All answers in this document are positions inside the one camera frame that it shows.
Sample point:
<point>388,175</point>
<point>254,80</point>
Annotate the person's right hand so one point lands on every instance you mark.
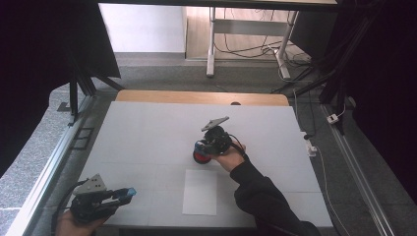
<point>229,160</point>

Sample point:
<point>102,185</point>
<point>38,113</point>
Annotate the blue stamp cap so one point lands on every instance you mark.
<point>131,191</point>

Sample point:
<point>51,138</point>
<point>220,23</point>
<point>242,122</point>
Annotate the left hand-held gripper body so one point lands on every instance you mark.
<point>87,205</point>

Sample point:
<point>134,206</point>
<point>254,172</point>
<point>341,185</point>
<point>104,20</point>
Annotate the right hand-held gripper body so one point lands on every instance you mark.
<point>218,139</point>

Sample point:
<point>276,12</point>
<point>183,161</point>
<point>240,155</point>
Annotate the black metal frame bars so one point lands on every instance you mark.
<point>331,65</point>

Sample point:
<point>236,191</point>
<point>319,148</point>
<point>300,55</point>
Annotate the dark curtain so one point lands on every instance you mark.
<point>39,65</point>
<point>383,82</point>

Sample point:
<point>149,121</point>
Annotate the person's left hand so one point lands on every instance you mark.
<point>70,226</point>

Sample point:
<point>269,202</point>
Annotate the black stand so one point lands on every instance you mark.
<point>74,95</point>

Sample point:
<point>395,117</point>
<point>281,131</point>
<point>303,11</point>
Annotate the white table mat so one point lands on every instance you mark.
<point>147,137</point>

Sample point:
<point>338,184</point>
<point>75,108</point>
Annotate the white paper sheet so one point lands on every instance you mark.
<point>200,192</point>

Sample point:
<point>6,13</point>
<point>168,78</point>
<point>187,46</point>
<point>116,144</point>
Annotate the white metal desk frame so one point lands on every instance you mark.
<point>244,27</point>

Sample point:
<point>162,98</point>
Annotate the white power strip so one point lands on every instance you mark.
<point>310,146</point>

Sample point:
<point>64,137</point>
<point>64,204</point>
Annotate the red round ink pad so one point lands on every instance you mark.
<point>201,158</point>

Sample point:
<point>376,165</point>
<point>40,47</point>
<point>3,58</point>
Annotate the wooden table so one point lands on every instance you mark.
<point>196,97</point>

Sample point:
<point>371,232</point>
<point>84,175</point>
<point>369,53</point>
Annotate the small white adapter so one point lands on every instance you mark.
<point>332,118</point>

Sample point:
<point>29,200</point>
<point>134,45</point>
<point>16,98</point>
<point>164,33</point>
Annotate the aluminium floor rail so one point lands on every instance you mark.
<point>357,170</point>
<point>42,183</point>

